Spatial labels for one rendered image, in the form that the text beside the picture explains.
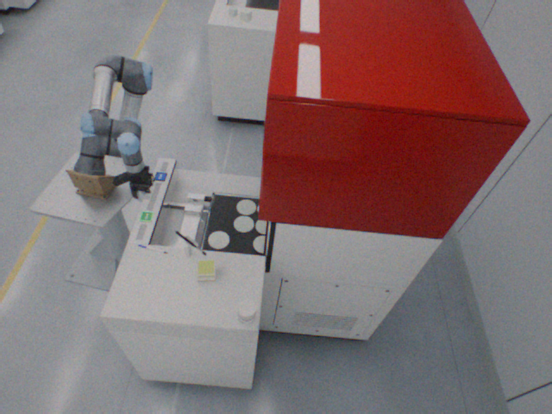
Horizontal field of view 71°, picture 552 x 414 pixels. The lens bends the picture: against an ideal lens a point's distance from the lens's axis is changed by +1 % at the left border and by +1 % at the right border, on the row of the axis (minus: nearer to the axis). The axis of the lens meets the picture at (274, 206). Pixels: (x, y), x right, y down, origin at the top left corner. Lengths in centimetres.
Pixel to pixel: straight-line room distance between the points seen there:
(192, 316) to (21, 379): 143
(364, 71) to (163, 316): 116
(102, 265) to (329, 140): 213
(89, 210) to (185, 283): 75
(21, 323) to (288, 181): 211
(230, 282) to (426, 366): 156
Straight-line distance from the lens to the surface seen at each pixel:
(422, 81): 130
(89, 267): 298
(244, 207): 198
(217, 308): 162
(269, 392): 252
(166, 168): 211
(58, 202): 229
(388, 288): 200
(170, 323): 163
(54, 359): 279
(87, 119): 163
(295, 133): 119
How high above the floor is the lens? 245
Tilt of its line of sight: 51 degrees down
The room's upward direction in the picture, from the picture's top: 7 degrees clockwise
